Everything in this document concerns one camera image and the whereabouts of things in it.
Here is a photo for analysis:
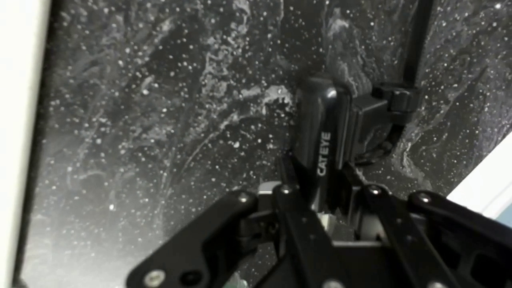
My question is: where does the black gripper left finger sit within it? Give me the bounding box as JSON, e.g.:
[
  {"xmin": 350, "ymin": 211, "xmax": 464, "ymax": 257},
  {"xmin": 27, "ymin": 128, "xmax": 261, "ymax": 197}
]
[{"xmin": 126, "ymin": 152, "xmax": 342, "ymax": 288}]

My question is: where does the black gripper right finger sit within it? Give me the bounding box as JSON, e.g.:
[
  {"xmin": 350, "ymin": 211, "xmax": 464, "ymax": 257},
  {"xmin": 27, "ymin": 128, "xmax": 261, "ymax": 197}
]
[{"xmin": 341, "ymin": 161, "xmax": 512, "ymax": 288}]

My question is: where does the black bike light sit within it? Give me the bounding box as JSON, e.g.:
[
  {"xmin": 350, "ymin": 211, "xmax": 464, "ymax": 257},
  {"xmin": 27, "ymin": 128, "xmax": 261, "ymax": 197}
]
[{"xmin": 291, "ymin": 0, "xmax": 437, "ymax": 190}]

